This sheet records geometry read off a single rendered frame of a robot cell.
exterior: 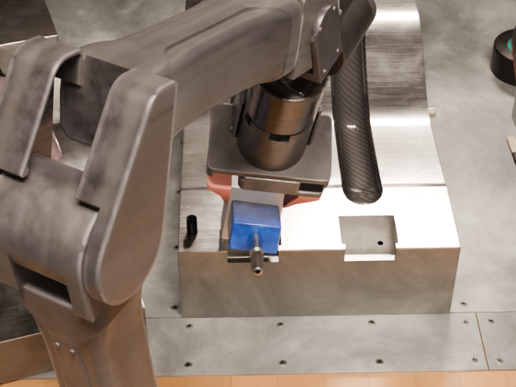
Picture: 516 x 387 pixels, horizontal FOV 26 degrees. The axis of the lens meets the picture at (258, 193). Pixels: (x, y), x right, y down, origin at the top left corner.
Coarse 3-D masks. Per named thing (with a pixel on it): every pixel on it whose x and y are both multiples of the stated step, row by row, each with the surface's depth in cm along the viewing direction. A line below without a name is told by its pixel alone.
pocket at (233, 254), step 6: (228, 246) 106; (228, 252) 106; (234, 252) 106; (240, 252) 106; (246, 252) 106; (276, 252) 106; (228, 258) 104; (234, 258) 104; (240, 258) 104; (246, 258) 104; (264, 258) 104; (270, 258) 104; (276, 258) 104
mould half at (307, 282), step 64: (192, 0) 127; (384, 0) 126; (384, 64) 121; (192, 128) 117; (384, 128) 117; (192, 192) 108; (384, 192) 108; (192, 256) 102; (320, 256) 103; (448, 256) 103
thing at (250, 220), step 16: (240, 192) 99; (256, 192) 99; (224, 208) 102; (240, 208) 98; (256, 208) 99; (272, 208) 99; (224, 224) 101; (240, 224) 96; (256, 224) 96; (272, 224) 97; (240, 240) 97; (256, 240) 95; (272, 240) 97; (256, 256) 93; (256, 272) 92
